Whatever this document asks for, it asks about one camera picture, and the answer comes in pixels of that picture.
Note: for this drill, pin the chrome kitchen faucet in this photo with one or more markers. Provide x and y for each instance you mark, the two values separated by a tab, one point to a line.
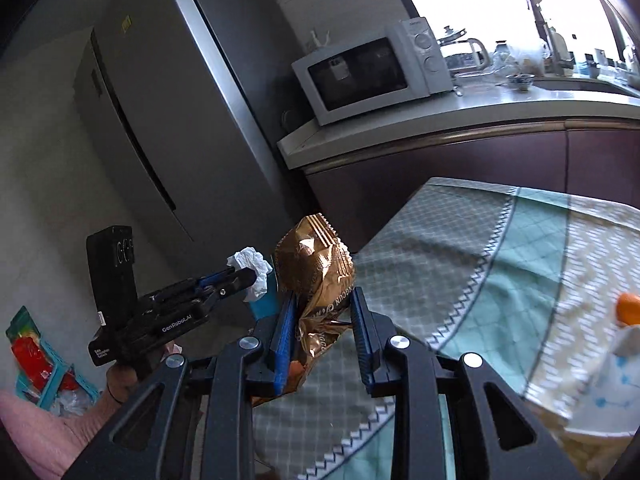
561	62

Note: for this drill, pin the colourful package on floor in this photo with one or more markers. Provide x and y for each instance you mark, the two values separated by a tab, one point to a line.
44	378

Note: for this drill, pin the black camera box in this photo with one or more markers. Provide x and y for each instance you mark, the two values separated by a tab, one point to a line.
110	257

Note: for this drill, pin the glass electric kettle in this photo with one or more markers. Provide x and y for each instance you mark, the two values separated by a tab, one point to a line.
462	53

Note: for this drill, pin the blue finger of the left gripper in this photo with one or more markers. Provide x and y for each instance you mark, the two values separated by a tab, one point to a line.
216	278
242	279

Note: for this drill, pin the teal plastic trash bin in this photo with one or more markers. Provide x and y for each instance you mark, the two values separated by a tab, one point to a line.
269	304

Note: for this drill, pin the white tissue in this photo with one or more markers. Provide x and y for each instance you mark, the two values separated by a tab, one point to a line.
250	258

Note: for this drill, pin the patterned green beige tablecloth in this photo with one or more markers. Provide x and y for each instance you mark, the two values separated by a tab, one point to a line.
528	279

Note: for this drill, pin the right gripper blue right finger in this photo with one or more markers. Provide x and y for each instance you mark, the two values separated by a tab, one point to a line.
368	344

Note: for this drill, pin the grey refrigerator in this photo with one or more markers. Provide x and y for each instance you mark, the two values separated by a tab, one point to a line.
186	102

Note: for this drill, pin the small patterned bowl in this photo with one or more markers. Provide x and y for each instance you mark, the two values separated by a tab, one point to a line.
520	82

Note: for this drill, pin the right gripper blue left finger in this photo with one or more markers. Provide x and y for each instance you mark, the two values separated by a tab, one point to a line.
281	343

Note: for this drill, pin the gold foil snack bag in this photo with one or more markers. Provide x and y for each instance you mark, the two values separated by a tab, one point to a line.
312	261

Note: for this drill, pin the white microwave oven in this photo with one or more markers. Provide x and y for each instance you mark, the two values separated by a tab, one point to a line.
400	63

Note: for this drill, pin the maroon kitchen counter cabinet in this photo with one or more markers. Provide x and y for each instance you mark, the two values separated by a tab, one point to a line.
574	136

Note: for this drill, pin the person's left hand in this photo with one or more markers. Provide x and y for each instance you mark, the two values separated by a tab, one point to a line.
121	381

